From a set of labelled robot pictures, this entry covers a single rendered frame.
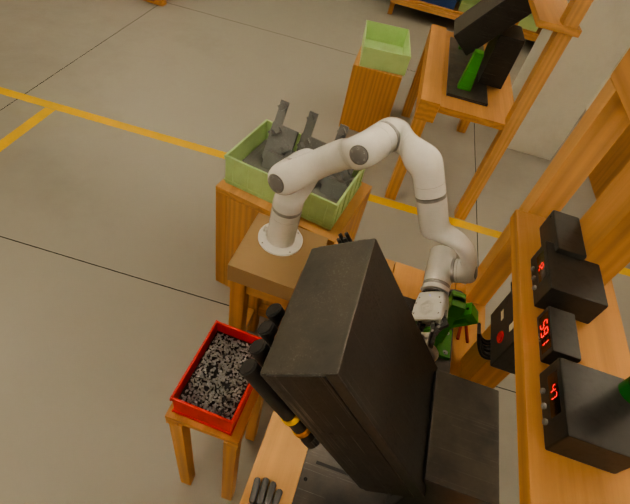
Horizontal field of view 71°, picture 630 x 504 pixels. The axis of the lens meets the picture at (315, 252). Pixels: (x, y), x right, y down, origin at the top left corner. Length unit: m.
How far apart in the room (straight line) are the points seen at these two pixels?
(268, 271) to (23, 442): 1.44
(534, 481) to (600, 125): 1.00
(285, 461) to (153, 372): 1.29
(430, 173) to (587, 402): 0.66
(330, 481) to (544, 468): 0.70
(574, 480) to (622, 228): 0.54
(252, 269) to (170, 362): 1.02
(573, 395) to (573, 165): 0.83
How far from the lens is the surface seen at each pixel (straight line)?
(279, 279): 1.73
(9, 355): 2.83
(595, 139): 1.55
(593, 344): 1.18
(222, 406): 1.53
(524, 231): 1.34
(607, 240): 1.20
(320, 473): 1.47
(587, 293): 1.16
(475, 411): 1.30
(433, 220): 1.33
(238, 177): 2.27
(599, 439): 0.95
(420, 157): 1.26
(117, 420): 2.51
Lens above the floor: 2.29
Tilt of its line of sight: 47 degrees down
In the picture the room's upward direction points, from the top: 14 degrees clockwise
